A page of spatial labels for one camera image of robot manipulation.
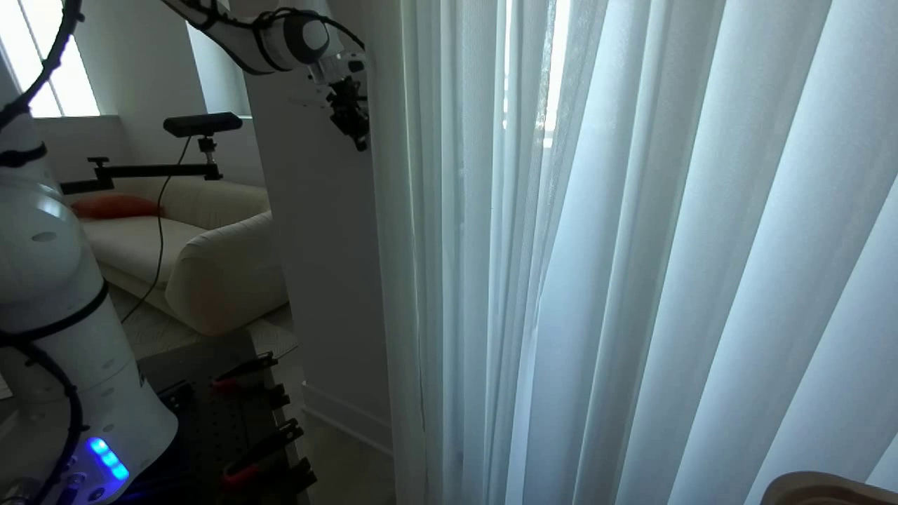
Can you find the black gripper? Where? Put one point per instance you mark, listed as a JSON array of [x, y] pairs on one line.
[[348, 103]]

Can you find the beige sofa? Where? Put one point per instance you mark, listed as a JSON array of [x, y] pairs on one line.
[[213, 261]]

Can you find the red cushion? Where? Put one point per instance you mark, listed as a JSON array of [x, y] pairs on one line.
[[112, 207]]

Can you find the white sheer curtain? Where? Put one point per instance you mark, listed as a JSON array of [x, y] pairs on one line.
[[654, 261]]

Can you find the bright window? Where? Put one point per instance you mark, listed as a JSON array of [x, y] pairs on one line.
[[50, 66]]

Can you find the black camera bar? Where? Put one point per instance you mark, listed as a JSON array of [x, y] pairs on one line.
[[202, 124]]

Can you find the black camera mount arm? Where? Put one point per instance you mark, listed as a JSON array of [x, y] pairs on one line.
[[140, 172]]

